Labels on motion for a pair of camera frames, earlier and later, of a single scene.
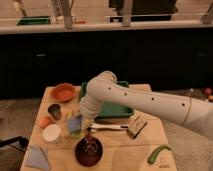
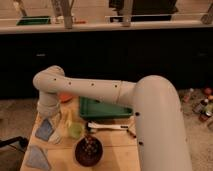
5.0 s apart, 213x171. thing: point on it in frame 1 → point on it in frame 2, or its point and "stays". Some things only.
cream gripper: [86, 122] → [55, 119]
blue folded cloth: [37, 158] stays
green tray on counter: [33, 20] stays
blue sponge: [74, 123] → [44, 130]
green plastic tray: [110, 109] stays
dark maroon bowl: [88, 151] stays
